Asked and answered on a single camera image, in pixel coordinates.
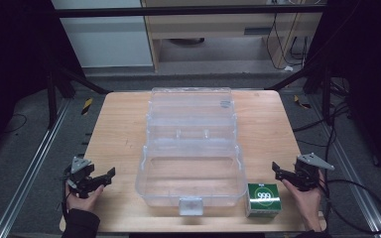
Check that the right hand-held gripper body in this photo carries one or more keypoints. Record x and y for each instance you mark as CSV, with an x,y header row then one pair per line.
x,y
307,173

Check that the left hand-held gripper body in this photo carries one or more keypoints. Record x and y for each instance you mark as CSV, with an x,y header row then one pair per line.
x,y
79,175

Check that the person's left hand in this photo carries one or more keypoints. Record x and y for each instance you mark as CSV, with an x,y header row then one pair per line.
x,y
82,200

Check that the person's right hand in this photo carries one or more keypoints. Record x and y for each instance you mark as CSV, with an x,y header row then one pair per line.
x,y
306,201

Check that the green and white carton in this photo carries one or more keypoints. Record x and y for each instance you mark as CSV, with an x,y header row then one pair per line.
x,y
264,200

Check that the yellow black tape strip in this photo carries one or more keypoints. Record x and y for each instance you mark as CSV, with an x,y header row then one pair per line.
x,y
301,102
86,106

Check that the clear plastic storage box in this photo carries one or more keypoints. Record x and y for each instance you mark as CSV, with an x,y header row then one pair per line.
x,y
191,148

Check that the black metal stand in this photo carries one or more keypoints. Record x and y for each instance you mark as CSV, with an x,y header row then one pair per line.
x,y
317,76
56,89

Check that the white cabinet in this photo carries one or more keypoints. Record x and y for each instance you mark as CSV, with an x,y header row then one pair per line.
x,y
105,36

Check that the light wooden desk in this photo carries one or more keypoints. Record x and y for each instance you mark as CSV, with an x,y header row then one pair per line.
x,y
225,29

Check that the aluminium floor rail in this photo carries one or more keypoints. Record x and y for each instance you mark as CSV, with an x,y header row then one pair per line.
x,y
29,172
350,172

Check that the black metal frame bar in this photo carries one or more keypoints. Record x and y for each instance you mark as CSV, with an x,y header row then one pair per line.
x,y
188,11

